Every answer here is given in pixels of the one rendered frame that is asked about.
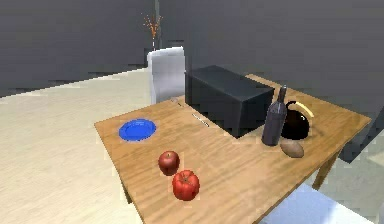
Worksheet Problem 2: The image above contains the blue plate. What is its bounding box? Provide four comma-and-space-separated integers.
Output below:
118, 118, 157, 142

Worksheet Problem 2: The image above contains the wooden table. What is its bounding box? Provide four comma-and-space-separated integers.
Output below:
94, 73, 372, 224

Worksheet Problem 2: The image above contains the black kettle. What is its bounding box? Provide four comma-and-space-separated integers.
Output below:
280, 100, 315, 141

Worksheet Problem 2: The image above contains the black box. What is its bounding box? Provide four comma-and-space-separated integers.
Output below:
185, 64, 276, 139

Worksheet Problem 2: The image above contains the dark red apple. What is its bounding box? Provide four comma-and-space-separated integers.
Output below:
157, 150, 181, 177

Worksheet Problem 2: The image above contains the brown potato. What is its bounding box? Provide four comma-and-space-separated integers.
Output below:
279, 141, 305, 159

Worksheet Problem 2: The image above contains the white chair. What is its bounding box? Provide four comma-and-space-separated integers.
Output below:
146, 46, 186, 105

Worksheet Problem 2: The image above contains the dark purple bottle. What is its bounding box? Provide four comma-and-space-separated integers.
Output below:
261, 85, 288, 147

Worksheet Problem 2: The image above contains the orange house plant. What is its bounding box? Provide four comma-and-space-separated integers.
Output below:
142, 12, 164, 51

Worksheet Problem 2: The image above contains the grey table knife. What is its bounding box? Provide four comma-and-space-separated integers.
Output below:
191, 113, 211, 128

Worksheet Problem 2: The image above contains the dark grey chair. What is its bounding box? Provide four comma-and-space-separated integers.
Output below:
338, 105, 384, 164

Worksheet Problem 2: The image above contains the pale blue chair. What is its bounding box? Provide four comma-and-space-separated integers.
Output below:
259, 183, 384, 224

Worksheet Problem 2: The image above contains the red tomato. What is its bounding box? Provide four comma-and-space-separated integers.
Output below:
171, 169, 201, 202

